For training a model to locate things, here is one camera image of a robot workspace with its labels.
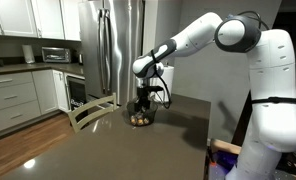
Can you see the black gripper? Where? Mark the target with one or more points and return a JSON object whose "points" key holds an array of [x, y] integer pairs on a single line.
{"points": [[143, 97]]}

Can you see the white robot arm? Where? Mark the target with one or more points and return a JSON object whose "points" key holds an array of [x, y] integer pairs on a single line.
{"points": [[272, 128]]}

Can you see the snack packets in basket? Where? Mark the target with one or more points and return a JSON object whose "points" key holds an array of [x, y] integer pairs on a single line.
{"points": [[139, 120]]}

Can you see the white paper towel roll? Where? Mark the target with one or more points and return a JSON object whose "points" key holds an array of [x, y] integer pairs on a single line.
{"points": [[166, 83]]}

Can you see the pale green dining chair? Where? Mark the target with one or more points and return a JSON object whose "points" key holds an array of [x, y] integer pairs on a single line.
{"points": [[91, 111]]}

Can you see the stainless steel refrigerator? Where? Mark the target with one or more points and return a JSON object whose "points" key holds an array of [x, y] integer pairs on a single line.
{"points": [[111, 33]]}

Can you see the silver toaster oven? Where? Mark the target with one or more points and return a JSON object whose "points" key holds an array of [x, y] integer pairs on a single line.
{"points": [[56, 55]]}

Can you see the white lower kitchen cabinets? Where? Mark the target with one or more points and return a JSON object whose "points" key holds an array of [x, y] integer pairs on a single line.
{"points": [[31, 95]]}

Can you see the white kitchen cabinets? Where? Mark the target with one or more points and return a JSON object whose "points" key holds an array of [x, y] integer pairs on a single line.
{"points": [[48, 19], [31, 95]]}

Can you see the white upper kitchen cabinets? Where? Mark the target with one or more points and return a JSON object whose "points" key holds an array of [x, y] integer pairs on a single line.
{"points": [[48, 19]]}

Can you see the black wire mesh basket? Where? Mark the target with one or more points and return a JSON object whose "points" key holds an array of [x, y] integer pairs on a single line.
{"points": [[150, 114]]}

